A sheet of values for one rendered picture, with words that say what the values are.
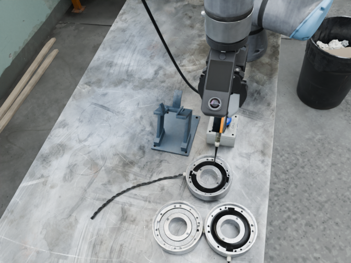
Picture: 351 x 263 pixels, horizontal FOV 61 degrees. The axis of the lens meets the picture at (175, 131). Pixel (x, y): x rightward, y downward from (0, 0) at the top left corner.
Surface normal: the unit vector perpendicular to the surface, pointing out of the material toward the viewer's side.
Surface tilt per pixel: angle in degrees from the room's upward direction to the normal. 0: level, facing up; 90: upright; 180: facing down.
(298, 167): 0
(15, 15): 90
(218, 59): 32
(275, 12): 69
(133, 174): 0
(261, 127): 0
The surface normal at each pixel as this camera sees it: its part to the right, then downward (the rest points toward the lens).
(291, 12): -0.54, 0.52
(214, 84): -0.19, -0.06
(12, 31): 0.97, 0.14
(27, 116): -0.10, -0.57
